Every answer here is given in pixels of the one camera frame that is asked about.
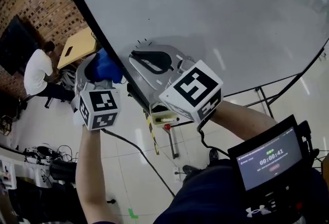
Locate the person's navy shirt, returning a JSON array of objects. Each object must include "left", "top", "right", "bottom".
[{"left": 153, "top": 158, "right": 329, "bottom": 224}]

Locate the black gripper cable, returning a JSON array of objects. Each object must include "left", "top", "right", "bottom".
[
  {"left": 100, "top": 128, "right": 176, "bottom": 197},
  {"left": 196, "top": 115, "right": 230, "bottom": 157}
]

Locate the beige plastic tray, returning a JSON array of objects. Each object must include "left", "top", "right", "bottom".
[{"left": 149, "top": 104, "right": 181, "bottom": 129}]

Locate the black chest-mounted monitor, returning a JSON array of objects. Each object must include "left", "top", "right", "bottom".
[{"left": 227, "top": 114, "right": 314, "bottom": 218}]

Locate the white shelf unit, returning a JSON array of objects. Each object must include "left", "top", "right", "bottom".
[{"left": 0, "top": 153, "right": 53, "bottom": 189}]

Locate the blue terry cloth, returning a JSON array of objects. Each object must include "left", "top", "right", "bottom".
[{"left": 88, "top": 47, "right": 123, "bottom": 84}]

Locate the yellow black hazard tape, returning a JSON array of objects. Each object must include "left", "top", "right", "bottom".
[{"left": 144, "top": 109, "right": 160, "bottom": 156}]

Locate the black display on stand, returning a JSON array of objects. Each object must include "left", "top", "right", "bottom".
[{"left": 0, "top": 14, "right": 40, "bottom": 77}]

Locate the person's grey shoe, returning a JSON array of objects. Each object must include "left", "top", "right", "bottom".
[
  {"left": 181, "top": 164, "right": 202, "bottom": 177},
  {"left": 209, "top": 148, "right": 220, "bottom": 165}
]

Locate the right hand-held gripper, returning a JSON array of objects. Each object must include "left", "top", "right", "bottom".
[{"left": 128, "top": 44, "right": 224, "bottom": 123}]

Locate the person's left forearm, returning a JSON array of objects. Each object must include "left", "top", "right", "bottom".
[{"left": 75, "top": 125, "right": 121, "bottom": 224}]

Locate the person's left grey shoe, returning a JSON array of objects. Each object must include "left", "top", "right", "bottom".
[{"left": 181, "top": 164, "right": 202, "bottom": 177}]

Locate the person's right grey shoe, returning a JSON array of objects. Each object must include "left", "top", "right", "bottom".
[{"left": 209, "top": 148, "right": 220, "bottom": 165}]

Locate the grey backpack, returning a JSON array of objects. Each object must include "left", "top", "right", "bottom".
[{"left": 59, "top": 68, "right": 77, "bottom": 89}]

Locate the black backpack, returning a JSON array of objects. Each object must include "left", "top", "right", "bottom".
[{"left": 49, "top": 159, "right": 78, "bottom": 183}]

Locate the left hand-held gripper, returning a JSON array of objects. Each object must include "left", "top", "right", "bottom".
[{"left": 70, "top": 53, "right": 121, "bottom": 131}]

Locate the light wooden table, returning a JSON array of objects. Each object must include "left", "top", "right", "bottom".
[{"left": 57, "top": 26, "right": 100, "bottom": 70}]

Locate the white marker pen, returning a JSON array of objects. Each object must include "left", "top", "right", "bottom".
[{"left": 155, "top": 117, "right": 180, "bottom": 123}]

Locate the person's right forearm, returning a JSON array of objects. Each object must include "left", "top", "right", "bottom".
[{"left": 210, "top": 101, "right": 279, "bottom": 142}]

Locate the large whiteboard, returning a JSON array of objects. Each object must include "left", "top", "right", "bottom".
[{"left": 52, "top": 0, "right": 329, "bottom": 160}]

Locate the black office chair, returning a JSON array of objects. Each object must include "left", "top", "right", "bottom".
[{"left": 7, "top": 180, "right": 87, "bottom": 224}]

